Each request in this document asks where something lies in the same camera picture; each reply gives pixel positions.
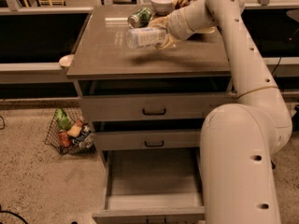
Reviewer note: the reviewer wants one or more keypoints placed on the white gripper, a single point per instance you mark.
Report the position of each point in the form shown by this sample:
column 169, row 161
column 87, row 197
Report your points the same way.
column 177, row 23

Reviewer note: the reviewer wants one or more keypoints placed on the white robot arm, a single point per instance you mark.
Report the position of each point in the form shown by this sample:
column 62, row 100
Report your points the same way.
column 237, row 140

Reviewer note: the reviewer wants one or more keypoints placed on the top grey drawer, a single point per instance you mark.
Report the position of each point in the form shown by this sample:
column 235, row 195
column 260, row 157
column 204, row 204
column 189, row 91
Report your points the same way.
column 152, row 98

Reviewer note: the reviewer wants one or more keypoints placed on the grey drawer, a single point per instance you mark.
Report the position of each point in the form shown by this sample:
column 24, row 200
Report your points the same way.
column 152, row 186
column 147, row 134
column 152, row 98

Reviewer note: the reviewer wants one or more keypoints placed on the grey drawer cabinet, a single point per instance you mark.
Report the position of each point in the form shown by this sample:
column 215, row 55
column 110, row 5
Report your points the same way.
column 102, row 53

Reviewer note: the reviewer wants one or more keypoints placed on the middle grey drawer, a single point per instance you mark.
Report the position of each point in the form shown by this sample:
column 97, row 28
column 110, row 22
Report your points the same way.
column 147, row 134

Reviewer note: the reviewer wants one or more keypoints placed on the bottom grey drawer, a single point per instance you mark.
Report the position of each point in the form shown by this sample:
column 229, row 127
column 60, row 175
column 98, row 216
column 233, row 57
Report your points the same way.
column 152, row 186

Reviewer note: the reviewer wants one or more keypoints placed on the white bowl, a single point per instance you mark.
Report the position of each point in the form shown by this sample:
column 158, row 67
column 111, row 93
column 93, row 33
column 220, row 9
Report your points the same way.
column 162, row 7

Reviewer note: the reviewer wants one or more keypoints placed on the green soda can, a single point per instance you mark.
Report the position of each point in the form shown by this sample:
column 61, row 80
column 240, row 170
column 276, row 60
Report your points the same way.
column 140, row 18

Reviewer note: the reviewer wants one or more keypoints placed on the brown chip bag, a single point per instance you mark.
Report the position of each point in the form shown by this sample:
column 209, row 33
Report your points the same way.
column 196, row 15

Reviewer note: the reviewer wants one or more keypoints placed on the small round white disc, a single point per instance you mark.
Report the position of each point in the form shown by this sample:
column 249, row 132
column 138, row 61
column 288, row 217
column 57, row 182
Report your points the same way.
column 66, row 60

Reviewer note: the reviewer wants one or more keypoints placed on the green chip bag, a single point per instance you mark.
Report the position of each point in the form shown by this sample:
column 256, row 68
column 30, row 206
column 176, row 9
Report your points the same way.
column 62, row 119

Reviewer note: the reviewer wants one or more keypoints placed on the yellow snack packet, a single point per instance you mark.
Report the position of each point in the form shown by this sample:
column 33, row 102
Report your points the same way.
column 74, row 131

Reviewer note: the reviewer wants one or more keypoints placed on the dark blue snack bag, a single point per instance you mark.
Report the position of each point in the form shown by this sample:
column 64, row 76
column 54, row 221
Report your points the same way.
column 84, row 140

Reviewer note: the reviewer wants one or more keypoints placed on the black wire basket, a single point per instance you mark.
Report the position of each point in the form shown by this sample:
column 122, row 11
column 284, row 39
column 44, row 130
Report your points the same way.
column 52, row 138

